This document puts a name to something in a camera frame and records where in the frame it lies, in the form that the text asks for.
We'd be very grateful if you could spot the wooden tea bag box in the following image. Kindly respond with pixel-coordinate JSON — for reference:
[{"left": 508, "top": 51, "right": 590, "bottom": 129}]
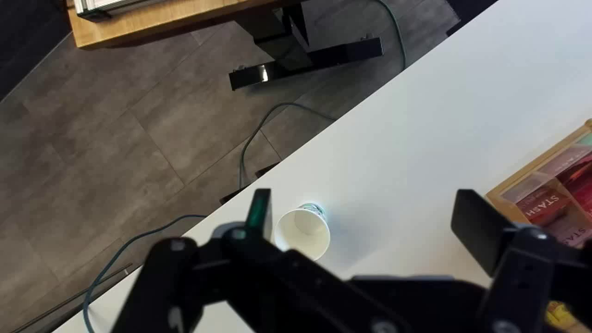
[{"left": 486, "top": 118, "right": 592, "bottom": 249}]

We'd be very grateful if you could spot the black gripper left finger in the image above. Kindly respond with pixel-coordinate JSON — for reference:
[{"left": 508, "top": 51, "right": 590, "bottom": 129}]
[{"left": 109, "top": 187, "right": 353, "bottom": 333}]

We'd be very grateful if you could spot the light wooden table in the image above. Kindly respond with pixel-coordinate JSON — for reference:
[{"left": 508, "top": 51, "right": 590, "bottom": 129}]
[{"left": 64, "top": 0, "right": 303, "bottom": 51}]

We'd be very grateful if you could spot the grey floor cable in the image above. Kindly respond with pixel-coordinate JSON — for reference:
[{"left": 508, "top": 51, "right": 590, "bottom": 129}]
[
  {"left": 372, "top": 0, "right": 410, "bottom": 70},
  {"left": 237, "top": 100, "right": 338, "bottom": 190},
  {"left": 79, "top": 211, "right": 209, "bottom": 333}
]

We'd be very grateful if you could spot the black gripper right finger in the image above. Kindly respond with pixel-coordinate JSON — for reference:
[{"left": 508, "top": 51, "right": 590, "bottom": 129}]
[{"left": 449, "top": 187, "right": 592, "bottom": 333}]

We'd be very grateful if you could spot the patterned white paper cup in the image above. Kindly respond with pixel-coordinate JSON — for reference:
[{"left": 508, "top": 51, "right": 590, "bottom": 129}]
[{"left": 277, "top": 199, "right": 333, "bottom": 262}]

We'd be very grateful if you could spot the silver metal device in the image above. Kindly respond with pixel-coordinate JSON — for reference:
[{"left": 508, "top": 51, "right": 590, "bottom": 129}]
[{"left": 76, "top": 0, "right": 153, "bottom": 20}]

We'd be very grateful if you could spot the black metal table base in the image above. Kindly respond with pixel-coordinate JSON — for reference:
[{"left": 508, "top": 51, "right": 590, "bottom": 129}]
[{"left": 227, "top": 0, "right": 385, "bottom": 92}]

